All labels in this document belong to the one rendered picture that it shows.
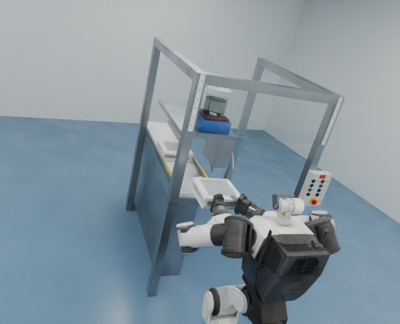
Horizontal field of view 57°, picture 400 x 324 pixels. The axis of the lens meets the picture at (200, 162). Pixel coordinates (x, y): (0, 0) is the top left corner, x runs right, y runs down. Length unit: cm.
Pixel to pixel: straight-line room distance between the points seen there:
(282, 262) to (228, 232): 23
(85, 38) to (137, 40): 71
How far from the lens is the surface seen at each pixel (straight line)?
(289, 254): 143
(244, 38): 637
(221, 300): 204
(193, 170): 278
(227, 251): 143
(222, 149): 236
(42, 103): 559
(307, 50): 663
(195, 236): 156
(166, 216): 242
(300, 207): 156
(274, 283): 150
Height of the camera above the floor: 201
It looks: 24 degrees down
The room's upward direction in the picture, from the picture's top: 14 degrees clockwise
